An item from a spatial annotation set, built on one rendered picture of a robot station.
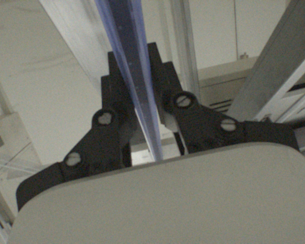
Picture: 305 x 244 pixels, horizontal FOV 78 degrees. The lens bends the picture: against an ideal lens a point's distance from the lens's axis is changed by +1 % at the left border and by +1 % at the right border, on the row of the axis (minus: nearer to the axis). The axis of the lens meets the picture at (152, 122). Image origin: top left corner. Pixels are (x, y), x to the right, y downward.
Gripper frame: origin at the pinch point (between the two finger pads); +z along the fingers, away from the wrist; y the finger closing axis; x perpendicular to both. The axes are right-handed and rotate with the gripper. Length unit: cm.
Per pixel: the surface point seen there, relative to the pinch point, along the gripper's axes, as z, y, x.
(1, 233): 6, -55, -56
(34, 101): 133, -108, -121
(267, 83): 9.6, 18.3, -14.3
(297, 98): 9.7, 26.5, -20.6
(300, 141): 7.2, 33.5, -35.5
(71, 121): 118, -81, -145
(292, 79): 7.2, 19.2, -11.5
